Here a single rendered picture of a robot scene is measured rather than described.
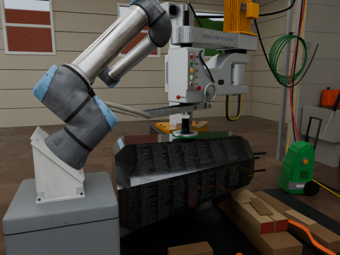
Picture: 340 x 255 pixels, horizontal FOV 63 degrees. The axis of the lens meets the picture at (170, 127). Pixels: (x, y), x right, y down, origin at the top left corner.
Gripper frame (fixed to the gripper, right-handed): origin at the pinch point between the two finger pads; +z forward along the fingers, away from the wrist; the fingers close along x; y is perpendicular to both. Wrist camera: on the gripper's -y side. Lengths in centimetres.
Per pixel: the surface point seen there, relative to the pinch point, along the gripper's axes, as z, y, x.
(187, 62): -53, -32, 55
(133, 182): 40, -18, 41
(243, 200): 42, -93, 115
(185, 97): -29, -41, 58
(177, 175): 30, -36, 66
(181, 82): -39, -40, 51
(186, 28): -77, -29, 49
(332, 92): -122, -319, 209
